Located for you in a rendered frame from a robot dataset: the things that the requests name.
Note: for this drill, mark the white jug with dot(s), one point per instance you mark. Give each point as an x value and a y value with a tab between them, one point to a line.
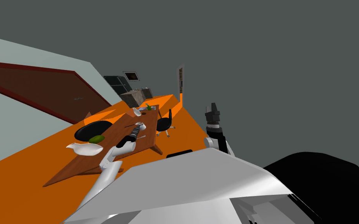
136	111

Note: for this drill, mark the white mug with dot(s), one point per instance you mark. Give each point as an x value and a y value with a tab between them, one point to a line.
142	126

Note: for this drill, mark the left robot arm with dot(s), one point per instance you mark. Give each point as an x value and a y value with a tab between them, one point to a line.
111	165

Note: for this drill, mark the black office chair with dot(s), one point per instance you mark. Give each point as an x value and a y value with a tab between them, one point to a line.
163	123

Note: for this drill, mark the green fruit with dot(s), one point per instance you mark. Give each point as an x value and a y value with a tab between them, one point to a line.
96	139

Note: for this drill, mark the dark red door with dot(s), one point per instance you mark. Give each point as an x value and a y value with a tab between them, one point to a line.
42	90

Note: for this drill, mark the white bowl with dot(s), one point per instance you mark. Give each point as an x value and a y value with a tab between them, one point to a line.
86	149

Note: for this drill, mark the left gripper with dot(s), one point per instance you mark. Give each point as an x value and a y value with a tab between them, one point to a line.
138	127

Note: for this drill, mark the grey kitchen counter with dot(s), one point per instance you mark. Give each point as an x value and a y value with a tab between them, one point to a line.
136	96

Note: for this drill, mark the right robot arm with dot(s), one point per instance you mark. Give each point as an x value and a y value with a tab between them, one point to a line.
322	186

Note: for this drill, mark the green bottle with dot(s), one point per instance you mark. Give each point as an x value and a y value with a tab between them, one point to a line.
148	107

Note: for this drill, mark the black round chair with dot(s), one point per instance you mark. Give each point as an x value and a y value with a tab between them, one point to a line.
89	130

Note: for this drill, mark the black fridge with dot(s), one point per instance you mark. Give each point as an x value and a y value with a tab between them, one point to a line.
118	84

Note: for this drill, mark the framed wall picture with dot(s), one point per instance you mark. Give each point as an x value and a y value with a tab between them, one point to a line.
131	76

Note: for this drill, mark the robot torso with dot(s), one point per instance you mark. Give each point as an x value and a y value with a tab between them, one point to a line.
198	183

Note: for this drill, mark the brown wooden table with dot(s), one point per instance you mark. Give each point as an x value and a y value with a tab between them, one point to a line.
111	140

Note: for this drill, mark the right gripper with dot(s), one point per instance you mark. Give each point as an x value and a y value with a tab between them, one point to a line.
212	117

